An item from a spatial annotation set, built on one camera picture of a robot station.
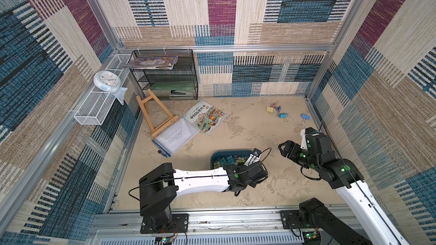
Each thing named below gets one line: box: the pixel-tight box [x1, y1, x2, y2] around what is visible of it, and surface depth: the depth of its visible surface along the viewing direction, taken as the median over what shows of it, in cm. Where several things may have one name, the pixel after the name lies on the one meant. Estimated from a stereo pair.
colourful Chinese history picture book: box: [182, 99, 228, 135], surface depth 112 cm
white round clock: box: [93, 70, 123, 93], surface depth 76 cm
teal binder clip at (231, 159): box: [225, 154, 238, 166], surface depth 91 cm
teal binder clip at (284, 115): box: [278, 112, 289, 122], surface depth 111 cm
